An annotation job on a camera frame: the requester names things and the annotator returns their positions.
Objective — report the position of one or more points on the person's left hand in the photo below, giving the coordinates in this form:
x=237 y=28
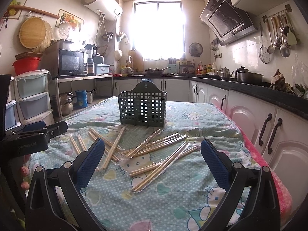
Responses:
x=25 y=173

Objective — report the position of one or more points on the steel kettle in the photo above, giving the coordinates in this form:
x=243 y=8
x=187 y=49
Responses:
x=225 y=73

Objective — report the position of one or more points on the blender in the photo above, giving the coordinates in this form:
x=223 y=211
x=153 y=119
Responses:
x=91 y=51

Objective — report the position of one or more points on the white water heater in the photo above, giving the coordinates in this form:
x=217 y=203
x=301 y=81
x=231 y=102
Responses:
x=109 y=8

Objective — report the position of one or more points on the chopstick pair two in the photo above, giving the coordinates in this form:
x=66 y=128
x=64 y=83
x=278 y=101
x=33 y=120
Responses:
x=156 y=165

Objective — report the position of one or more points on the plastic drawer cabinet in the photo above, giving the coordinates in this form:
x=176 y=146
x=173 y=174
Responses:
x=28 y=99

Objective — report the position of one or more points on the Hello Kitty tablecloth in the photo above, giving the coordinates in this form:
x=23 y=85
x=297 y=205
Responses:
x=157 y=179

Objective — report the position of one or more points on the red plastic basin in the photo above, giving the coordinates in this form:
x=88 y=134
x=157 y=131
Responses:
x=25 y=65

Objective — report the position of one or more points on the chopstick pair three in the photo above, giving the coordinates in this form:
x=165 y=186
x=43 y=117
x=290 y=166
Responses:
x=161 y=143

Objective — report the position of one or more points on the chopstick pair four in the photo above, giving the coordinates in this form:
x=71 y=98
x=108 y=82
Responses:
x=146 y=141

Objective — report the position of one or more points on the blue storage box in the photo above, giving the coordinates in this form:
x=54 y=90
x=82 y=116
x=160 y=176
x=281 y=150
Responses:
x=102 y=69

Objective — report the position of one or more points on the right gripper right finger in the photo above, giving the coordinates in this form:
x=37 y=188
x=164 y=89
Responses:
x=261 y=210

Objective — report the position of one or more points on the green plastic utensil basket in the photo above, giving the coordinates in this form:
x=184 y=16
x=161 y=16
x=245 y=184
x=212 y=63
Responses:
x=145 y=105

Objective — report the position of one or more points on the dried mushrooms pile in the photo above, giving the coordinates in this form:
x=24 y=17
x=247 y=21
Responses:
x=278 y=83

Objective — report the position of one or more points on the round bamboo tray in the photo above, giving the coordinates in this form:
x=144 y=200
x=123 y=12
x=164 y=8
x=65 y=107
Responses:
x=35 y=34

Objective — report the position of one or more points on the black cooking pot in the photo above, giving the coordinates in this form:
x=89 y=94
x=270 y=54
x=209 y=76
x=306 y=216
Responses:
x=244 y=76

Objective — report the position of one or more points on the wall fan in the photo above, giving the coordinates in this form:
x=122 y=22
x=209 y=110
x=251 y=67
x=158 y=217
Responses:
x=195 y=49

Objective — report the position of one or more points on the black microwave oven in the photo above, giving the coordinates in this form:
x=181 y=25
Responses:
x=63 y=62

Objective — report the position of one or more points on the chopstick pair five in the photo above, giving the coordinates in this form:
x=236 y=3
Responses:
x=113 y=147

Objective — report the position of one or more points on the blue canister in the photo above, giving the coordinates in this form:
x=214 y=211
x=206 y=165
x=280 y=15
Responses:
x=81 y=96

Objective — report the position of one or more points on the steel pots on shelf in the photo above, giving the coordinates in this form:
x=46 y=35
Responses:
x=66 y=103

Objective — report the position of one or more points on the wire skimmer ladle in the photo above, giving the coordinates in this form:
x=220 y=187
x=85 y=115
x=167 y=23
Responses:
x=262 y=53

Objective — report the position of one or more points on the chopstick pair six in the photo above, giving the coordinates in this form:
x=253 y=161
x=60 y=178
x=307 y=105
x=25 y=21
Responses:
x=109 y=143

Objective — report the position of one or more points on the chopstick pair eight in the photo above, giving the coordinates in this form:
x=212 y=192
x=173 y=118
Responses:
x=80 y=147

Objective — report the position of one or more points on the chopstick pair one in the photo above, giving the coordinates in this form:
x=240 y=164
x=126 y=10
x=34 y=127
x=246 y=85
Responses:
x=158 y=171

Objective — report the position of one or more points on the black range hood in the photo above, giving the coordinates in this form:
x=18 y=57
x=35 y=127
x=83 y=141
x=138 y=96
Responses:
x=228 y=23

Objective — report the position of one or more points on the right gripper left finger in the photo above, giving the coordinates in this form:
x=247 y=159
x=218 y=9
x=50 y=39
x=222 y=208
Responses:
x=43 y=208

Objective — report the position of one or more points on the black frying pan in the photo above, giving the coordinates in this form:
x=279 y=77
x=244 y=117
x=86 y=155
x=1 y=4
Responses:
x=155 y=72

